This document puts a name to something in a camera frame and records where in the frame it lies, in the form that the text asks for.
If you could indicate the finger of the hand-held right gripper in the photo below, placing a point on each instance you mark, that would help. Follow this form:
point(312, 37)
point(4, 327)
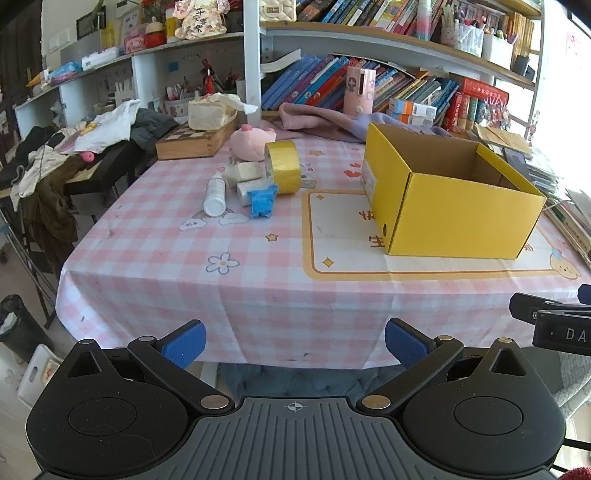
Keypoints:
point(524, 307)
point(585, 294)

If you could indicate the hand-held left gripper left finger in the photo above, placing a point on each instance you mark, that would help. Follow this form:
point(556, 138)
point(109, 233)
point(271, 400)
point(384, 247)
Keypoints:
point(184, 344)

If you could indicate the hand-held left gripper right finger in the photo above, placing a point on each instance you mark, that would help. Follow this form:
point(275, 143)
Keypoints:
point(406, 344)

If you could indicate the yellow cardboard box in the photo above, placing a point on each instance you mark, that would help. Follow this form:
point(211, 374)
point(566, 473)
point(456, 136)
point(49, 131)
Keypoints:
point(461, 217)

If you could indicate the white plastic bottle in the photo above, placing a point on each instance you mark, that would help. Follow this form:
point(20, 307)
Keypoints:
point(214, 196)

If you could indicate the white charger plug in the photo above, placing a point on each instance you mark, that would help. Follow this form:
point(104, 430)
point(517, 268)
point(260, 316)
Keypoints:
point(247, 193)

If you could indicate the blue plastic clip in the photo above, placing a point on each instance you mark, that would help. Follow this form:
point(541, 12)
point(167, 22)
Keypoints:
point(264, 201)

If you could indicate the cream rectangular block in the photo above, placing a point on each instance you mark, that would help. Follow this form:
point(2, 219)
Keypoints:
point(249, 170)

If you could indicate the yellow tape roll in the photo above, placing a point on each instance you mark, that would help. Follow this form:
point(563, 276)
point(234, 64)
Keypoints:
point(284, 170)

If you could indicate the pink pig plush toy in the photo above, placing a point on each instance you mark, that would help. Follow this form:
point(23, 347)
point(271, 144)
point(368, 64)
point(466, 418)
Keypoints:
point(249, 141)

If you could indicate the stack of papers and booklets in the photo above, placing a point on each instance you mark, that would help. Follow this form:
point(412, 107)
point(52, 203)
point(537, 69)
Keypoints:
point(572, 207)

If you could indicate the black smartphone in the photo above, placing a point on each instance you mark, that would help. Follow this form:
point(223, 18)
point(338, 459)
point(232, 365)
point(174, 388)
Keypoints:
point(516, 161)

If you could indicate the black trash bin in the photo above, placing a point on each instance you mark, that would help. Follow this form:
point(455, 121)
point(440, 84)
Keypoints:
point(18, 327)

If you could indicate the brown paper envelope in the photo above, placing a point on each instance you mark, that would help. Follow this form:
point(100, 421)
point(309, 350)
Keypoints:
point(498, 134)

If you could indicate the small grey box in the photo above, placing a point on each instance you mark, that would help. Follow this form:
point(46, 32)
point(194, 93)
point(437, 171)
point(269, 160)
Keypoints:
point(308, 183)

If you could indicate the brown jacket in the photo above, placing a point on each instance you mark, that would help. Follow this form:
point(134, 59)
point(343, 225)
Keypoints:
point(51, 207)

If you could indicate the colourful paper ornament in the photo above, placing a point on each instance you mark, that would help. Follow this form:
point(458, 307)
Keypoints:
point(494, 113)

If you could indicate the wooden tissue box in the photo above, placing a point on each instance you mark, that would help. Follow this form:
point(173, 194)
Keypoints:
point(184, 145)

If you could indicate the dark grey garment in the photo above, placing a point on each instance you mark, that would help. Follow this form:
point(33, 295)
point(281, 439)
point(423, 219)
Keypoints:
point(154, 127)

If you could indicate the orange blue white carton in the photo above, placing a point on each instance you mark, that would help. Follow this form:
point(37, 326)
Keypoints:
point(406, 120)
point(415, 108)

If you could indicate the red dictionary set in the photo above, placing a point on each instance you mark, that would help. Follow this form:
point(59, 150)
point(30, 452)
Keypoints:
point(485, 88)

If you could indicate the white printed t-shirt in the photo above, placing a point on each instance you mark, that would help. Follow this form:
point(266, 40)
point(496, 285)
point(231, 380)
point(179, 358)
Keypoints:
point(108, 127)

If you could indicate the small black box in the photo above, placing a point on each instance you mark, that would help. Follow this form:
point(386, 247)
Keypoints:
point(522, 65)

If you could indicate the pink and purple cloth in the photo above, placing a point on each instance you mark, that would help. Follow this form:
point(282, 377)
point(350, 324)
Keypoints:
point(318, 120)

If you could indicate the pink device box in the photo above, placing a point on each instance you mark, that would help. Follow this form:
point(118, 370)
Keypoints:
point(358, 92)

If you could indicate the white pen holder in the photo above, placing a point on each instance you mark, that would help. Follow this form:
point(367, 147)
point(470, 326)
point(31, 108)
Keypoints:
point(497, 50)

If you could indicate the patterned pen holder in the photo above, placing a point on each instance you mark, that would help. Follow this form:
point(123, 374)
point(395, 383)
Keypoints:
point(461, 39)

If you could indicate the row of leaning books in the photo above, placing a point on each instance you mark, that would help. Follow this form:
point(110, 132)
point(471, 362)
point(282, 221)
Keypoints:
point(314, 78)

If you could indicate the white bookshelf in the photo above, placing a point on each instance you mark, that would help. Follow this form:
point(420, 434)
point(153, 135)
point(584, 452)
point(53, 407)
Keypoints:
point(251, 55)

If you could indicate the pastel gradient bottle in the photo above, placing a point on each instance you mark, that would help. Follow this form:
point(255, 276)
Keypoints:
point(423, 18)

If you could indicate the cream plush doll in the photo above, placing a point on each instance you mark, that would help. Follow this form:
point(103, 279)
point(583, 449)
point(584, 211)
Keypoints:
point(198, 21)

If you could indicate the row of upright books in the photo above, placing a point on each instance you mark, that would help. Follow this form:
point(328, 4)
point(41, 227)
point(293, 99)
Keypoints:
point(369, 14)

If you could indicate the cream quilted handbag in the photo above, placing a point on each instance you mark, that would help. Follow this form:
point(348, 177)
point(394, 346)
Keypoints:
point(277, 10)

